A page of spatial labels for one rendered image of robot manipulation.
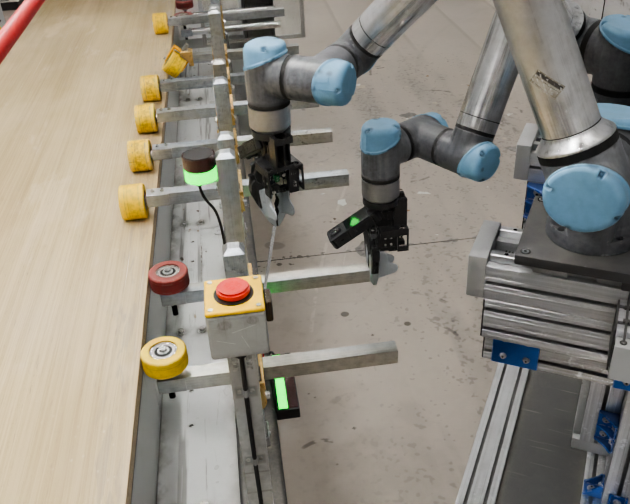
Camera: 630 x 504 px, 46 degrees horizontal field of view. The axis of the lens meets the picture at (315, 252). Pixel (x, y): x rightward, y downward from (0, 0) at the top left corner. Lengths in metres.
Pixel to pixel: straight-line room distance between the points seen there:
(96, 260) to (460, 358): 1.46
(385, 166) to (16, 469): 0.81
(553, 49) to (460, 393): 1.63
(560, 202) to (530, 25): 0.25
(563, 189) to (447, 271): 2.00
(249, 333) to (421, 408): 1.63
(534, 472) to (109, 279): 1.17
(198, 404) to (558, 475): 0.95
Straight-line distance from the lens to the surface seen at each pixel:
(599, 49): 1.73
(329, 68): 1.22
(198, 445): 1.54
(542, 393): 2.26
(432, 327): 2.78
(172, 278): 1.50
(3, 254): 1.72
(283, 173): 1.34
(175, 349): 1.32
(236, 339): 0.88
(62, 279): 1.58
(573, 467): 2.08
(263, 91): 1.28
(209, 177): 1.34
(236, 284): 0.88
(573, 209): 1.13
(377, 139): 1.38
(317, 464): 2.30
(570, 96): 1.09
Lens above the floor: 1.73
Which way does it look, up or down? 33 degrees down
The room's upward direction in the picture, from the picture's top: 3 degrees counter-clockwise
